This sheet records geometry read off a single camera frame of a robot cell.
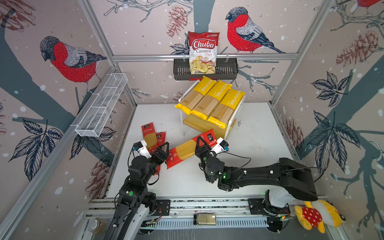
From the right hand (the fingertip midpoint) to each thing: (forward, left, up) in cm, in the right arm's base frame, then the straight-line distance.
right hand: (194, 141), depth 71 cm
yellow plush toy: (-24, -58, -21) cm, 66 cm away
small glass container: (-29, -6, -21) cm, 36 cm away
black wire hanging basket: (+49, -19, +10) cm, 53 cm away
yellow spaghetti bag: (+15, +3, +11) cm, 19 cm away
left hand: (-3, +14, -1) cm, 15 cm away
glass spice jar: (-34, +39, -13) cm, 53 cm away
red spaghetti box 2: (+14, +24, -22) cm, 35 cm away
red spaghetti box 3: (-4, +6, -2) cm, 8 cm away
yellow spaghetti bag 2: (+19, -8, +11) cm, 23 cm away
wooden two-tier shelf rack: (+17, -4, -8) cm, 19 cm away
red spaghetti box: (+15, +32, -21) cm, 41 cm away
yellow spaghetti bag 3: (+9, -14, +11) cm, 20 cm away
